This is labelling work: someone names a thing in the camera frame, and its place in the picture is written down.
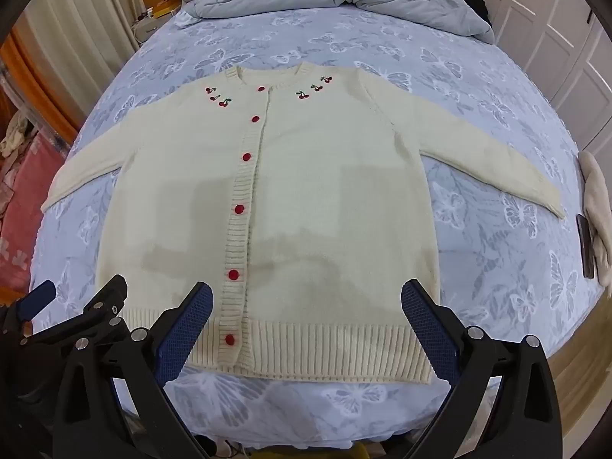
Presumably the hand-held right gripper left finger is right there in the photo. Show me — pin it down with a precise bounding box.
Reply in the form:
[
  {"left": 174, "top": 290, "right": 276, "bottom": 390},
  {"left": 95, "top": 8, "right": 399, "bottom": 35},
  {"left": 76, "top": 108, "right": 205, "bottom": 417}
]
[{"left": 52, "top": 281, "right": 214, "bottom": 459}]

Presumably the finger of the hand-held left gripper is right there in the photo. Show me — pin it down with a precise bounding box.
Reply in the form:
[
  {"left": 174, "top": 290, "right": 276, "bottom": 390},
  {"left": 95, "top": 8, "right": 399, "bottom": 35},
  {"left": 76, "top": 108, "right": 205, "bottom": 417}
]
[
  {"left": 14, "top": 280, "right": 58, "bottom": 326},
  {"left": 79, "top": 274, "right": 131, "bottom": 345}
]

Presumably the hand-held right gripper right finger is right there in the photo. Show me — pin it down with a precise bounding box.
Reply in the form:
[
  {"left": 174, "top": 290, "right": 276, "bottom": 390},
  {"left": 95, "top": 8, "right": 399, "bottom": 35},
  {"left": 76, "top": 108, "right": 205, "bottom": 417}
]
[{"left": 400, "top": 279, "right": 563, "bottom": 459}]

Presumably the cream cherry knit cardigan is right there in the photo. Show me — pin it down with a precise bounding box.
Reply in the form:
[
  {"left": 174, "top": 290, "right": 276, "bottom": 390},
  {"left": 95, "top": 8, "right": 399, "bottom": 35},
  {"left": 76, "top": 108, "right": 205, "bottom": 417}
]
[{"left": 41, "top": 63, "right": 566, "bottom": 386}]

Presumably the beige crumpled cloth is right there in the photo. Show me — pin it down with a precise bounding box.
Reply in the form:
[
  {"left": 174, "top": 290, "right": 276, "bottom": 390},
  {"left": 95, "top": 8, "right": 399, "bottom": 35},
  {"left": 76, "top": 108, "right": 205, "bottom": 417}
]
[{"left": 0, "top": 115, "right": 32, "bottom": 158}]

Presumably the black phone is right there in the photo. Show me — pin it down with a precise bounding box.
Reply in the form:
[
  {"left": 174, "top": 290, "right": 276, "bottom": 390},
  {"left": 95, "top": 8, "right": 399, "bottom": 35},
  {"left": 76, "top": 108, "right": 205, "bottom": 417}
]
[{"left": 576, "top": 214, "right": 596, "bottom": 279}]

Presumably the cream fleece cloth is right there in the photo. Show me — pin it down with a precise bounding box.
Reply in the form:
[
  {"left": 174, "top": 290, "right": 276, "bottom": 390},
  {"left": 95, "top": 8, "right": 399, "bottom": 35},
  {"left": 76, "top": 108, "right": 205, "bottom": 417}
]
[{"left": 578, "top": 150, "right": 612, "bottom": 292}]

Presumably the blue butterfly bed sheet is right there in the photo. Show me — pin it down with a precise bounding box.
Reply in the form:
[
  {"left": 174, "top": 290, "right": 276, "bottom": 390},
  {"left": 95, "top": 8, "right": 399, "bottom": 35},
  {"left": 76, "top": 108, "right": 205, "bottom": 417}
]
[{"left": 29, "top": 0, "right": 604, "bottom": 441}]

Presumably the white bedside box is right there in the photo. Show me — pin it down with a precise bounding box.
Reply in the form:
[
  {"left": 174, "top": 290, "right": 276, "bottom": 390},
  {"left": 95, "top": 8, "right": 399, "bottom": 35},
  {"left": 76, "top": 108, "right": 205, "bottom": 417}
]
[{"left": 132, "top": 15, "right": 161, "bottom": 44}]

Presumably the white pleated curtain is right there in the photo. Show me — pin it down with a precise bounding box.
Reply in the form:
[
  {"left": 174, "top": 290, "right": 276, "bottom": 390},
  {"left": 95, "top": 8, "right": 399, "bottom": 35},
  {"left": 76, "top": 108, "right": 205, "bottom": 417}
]
[{"left": 21, "top": 0, "right": 185, "bottom": 87}]

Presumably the dark garment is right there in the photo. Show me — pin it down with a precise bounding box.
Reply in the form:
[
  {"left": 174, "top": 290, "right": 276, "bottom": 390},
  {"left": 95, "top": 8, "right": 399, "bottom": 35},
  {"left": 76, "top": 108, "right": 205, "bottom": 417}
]
[{"left": 461, "top": 0, "right": 491, "bottom": 27}]

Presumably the orange wooden frame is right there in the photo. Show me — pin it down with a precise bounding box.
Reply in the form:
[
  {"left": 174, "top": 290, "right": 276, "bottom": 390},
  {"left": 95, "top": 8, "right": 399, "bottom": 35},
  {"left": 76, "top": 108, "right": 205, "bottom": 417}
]
[{"left": 0, "top": 26, "right": 82, "bottom": 144}]

